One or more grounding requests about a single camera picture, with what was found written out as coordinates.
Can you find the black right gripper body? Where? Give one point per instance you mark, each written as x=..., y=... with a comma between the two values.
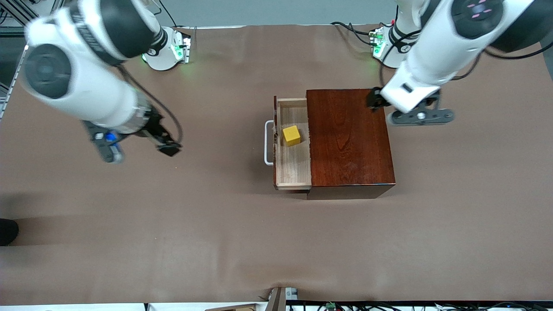
x=153, y=127

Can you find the dark brown wooden cabinet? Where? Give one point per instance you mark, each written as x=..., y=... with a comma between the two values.
x=350, y=147

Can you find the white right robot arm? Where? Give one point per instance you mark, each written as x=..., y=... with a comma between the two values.
x=86, y=90

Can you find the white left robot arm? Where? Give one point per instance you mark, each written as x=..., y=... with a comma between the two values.
x=436, y=52

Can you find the brown paper table cover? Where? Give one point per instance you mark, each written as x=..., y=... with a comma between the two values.
x=216, y=237

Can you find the yellow wooden block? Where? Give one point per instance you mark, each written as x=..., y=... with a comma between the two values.
x=291, y=136

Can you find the black round object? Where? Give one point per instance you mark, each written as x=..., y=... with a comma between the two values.
x=7, y=231

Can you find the aluminium frame profile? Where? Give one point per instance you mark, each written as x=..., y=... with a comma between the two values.
x=13, y=11

